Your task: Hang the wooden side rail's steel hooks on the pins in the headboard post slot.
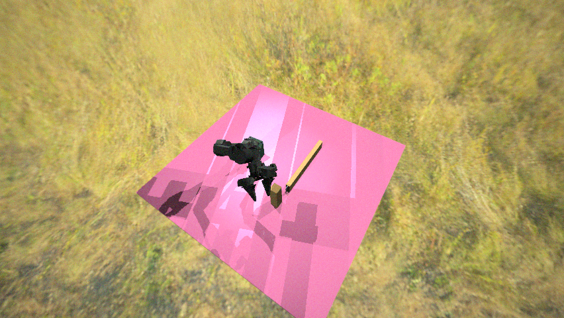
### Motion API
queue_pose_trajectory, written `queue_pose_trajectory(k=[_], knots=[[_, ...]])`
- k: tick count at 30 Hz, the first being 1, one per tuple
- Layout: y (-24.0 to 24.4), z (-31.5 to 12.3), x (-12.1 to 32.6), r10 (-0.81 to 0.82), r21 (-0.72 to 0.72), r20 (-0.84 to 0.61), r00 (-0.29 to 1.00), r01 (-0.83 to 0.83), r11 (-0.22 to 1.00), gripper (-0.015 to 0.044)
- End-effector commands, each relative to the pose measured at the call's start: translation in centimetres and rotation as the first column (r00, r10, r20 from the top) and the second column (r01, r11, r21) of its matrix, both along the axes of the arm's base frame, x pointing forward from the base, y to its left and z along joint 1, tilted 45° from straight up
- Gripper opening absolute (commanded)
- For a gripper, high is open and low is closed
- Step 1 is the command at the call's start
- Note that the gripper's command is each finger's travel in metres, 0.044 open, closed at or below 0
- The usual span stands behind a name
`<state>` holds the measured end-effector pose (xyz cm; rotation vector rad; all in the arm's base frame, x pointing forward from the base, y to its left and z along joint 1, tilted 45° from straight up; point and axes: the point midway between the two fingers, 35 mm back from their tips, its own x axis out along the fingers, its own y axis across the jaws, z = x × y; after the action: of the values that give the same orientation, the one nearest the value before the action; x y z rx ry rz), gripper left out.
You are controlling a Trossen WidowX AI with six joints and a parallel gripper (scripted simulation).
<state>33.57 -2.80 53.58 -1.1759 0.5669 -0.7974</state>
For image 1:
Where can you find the brown wooden post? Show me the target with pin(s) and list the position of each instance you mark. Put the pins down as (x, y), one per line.
(276, 195)

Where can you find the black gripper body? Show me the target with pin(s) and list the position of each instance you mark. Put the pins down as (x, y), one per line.
(252, 178)

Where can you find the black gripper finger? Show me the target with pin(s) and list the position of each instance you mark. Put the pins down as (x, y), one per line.
(251, 191)
(267, 185)

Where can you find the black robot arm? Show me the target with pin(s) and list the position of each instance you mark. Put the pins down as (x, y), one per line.
(242, 153)

